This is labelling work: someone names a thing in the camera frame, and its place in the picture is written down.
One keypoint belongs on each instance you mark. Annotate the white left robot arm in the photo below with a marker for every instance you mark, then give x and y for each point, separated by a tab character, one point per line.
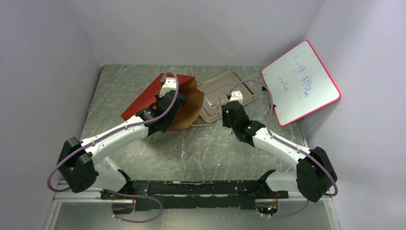
83	163

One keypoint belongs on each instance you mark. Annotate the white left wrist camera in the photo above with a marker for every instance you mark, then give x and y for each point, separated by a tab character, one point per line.
169	84

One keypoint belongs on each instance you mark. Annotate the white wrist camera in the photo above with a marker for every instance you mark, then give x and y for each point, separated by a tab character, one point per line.
236	96
169	84

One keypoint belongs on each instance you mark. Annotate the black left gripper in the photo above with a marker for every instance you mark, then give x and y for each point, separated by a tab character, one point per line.
158	99

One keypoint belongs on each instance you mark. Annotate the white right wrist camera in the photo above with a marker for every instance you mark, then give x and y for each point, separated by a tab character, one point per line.
236	96

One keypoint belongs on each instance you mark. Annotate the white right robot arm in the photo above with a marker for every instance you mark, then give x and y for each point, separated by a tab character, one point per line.
312	175

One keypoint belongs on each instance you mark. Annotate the silver metal tray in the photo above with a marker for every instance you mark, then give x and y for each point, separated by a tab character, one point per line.
215	90

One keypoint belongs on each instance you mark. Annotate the red paper bag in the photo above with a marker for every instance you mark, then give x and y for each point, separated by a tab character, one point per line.
187	113

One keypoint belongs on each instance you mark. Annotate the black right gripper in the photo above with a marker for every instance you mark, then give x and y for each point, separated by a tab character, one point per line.
233	107

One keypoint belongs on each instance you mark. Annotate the pink framed whiteboard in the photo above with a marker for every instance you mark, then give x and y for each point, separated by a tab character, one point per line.
300	83

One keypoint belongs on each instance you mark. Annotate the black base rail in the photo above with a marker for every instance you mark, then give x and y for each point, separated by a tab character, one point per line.
150	195

